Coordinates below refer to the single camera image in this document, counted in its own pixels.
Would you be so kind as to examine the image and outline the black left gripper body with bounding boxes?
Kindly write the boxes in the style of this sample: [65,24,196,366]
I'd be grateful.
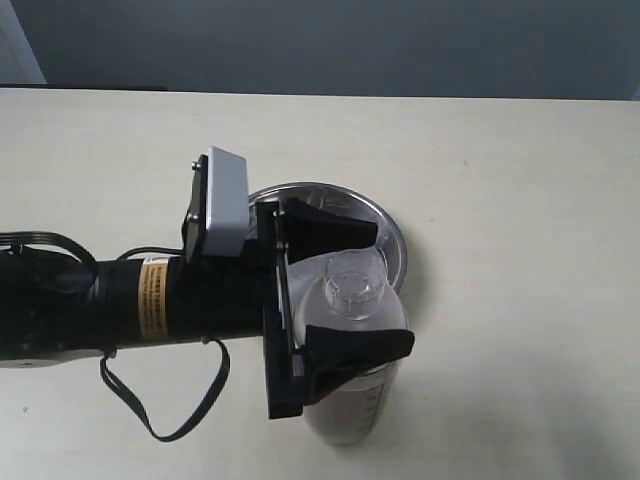
[243,202,304,419]

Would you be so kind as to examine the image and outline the clear plastic shaker bottle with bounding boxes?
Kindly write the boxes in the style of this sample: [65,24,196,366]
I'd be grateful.
[293,248,409,445]

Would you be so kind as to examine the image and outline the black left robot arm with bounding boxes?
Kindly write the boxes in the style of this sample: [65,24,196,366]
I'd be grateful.
[1,201,414,419]

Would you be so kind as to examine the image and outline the round stainless steel plate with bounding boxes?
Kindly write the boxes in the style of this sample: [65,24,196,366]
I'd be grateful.
[249,181,408,293]

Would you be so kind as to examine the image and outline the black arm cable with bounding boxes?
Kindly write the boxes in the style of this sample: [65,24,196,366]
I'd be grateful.
[0,230,231,443]

